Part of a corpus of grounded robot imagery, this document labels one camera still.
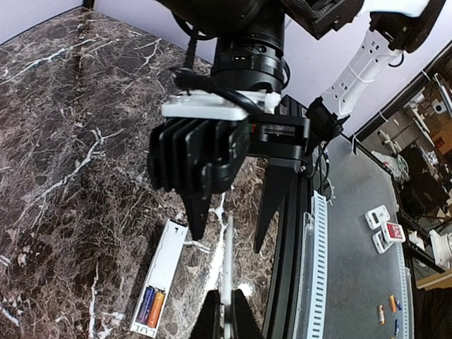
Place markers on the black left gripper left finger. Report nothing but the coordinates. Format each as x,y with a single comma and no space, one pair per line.
207,325

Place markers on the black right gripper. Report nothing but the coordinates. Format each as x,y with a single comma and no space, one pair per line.
283,139

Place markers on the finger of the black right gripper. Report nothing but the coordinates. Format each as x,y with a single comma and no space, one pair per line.
197,206

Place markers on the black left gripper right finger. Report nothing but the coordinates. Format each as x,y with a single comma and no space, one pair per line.
244,325

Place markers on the white remote battery cover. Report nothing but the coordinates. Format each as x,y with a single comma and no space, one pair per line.
226,292

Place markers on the orange AAA battery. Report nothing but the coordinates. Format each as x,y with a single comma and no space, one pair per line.
155,308

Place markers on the blue AAA battery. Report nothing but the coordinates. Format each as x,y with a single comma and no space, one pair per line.
146,305

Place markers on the white small timer device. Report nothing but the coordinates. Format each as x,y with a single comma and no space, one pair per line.
377,216

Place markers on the white small device lower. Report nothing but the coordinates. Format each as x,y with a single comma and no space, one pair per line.
380,242

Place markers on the red white small device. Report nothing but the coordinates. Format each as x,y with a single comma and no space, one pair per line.
393,232

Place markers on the loose yellow battery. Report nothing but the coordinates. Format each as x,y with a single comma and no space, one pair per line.
381,315

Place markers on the loose orange battery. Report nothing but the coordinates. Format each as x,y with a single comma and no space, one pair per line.
393,305

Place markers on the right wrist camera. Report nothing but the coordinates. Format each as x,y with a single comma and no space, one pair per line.
200,147

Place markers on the grey slotted cable duct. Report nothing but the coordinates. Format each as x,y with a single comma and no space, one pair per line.
346,279

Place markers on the black front table rail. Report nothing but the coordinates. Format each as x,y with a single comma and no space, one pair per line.
284,309

